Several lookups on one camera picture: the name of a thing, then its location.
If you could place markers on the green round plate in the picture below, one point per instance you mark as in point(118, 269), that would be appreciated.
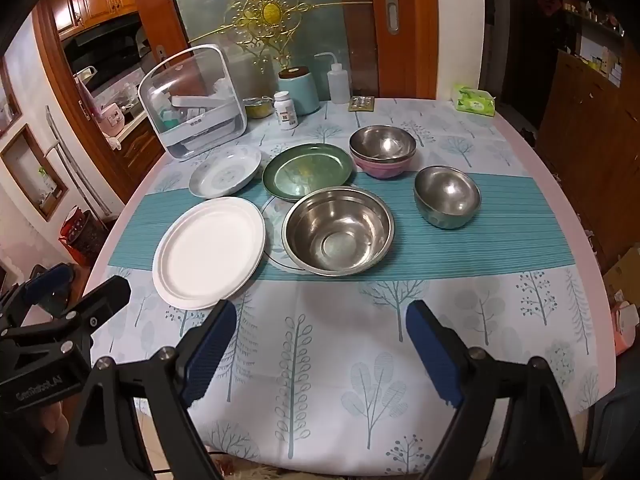
point(305, 170)

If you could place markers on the brown wooden cabinet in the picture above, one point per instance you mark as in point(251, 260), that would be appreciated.
point(590, 135)

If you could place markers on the steel bowl with green outside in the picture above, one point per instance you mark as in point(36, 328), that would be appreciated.
point(447, 192)

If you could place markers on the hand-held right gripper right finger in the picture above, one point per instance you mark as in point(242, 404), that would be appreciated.
point(432, 355)

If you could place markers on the red basket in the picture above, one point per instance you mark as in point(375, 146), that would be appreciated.
point(82, 237)

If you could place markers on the gold door ornament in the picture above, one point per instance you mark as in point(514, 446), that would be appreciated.
point(272, 12)

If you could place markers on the black range hood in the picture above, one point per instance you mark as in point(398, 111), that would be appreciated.
point(105, 45)

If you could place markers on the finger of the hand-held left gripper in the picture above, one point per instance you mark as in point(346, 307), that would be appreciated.
point(50, 280)
point(107, 297)

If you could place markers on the pink bowl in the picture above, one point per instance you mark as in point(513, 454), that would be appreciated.
point(382, 169)

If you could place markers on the white patterned porcelain plate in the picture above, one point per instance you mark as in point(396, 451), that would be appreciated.
point(225, 172)

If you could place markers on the white pill bottle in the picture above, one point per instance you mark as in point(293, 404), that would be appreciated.
point(286, 110)

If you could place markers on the wooden framed wall niche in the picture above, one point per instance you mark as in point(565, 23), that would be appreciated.
point(35, 175)

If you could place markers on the white round plate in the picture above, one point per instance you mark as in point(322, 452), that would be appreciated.
point(207, 252)

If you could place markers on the large stainless steel bowl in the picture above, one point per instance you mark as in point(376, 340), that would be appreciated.
point(335, 235)

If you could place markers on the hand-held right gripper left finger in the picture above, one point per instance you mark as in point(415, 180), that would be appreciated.
point(210, 350)

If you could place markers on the small blister pack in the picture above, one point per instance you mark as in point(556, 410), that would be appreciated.
point(361, 103)

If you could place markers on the cardboard box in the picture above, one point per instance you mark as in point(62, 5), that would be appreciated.
point(625, 275)

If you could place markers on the round floral white trivet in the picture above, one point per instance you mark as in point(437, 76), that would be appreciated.
point(272, 230)

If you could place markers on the green wet wipes pack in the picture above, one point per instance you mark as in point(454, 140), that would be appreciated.
point(475, 102)

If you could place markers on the teal canister with wooden lid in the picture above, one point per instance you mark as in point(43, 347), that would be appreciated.
point(305, 92)

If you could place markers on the teal striped table runner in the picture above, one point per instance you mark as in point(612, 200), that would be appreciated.
point(500, 240)

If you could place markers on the clear plastic squeeze bottle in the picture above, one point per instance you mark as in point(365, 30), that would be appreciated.
point(338, 85)

